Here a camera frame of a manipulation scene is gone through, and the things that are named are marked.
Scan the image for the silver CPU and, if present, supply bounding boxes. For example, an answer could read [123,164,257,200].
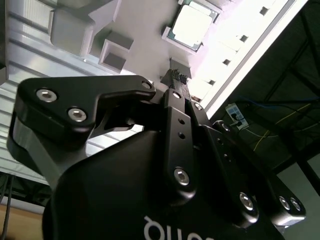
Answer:
[166,0,221,53]

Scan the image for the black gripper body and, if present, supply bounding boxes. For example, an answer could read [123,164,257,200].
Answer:
[42,129,286,240]

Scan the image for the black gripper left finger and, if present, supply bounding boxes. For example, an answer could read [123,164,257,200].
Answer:
[6,69,199,206]

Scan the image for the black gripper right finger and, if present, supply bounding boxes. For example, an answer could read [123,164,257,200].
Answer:
[178,71,308,229]

